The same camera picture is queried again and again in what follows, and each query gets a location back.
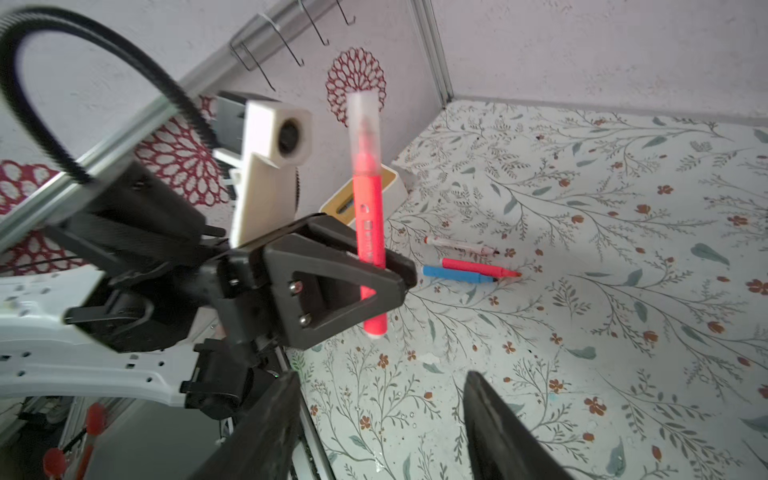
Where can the white marker pen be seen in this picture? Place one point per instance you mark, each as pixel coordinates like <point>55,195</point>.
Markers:
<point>477,249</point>

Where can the wooden lid tissue box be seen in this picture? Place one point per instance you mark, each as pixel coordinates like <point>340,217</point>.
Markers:
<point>343,206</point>

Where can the pink highlighter pen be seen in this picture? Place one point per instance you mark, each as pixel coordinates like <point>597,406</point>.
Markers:
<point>483,269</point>
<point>364,133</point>

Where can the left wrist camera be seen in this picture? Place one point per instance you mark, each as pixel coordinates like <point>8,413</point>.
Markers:
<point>262,143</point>

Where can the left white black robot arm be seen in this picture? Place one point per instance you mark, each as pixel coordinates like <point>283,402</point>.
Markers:
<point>41,355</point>

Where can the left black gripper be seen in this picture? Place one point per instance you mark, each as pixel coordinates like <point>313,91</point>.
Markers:
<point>162,263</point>

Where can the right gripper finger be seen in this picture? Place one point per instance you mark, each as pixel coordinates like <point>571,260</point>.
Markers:
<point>499,445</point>

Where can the blue highlighter pen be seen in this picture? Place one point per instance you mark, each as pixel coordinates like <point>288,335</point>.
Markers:
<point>456,275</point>

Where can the black wire wall rack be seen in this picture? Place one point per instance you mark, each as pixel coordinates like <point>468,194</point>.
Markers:
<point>272,32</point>

